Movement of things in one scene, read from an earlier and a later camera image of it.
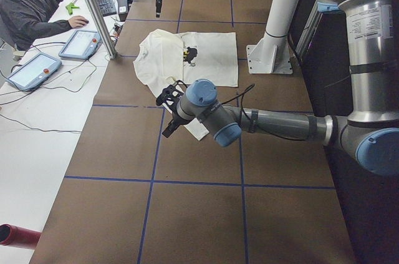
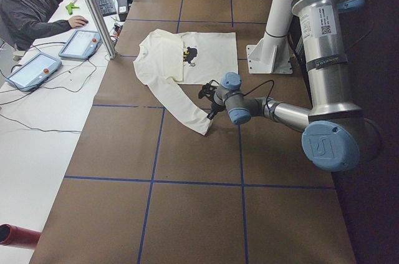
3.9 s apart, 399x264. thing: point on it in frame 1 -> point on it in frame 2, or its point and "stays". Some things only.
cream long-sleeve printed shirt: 163,58 stays
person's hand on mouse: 76,21 stays
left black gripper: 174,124 -> 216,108
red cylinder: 13,235 stays
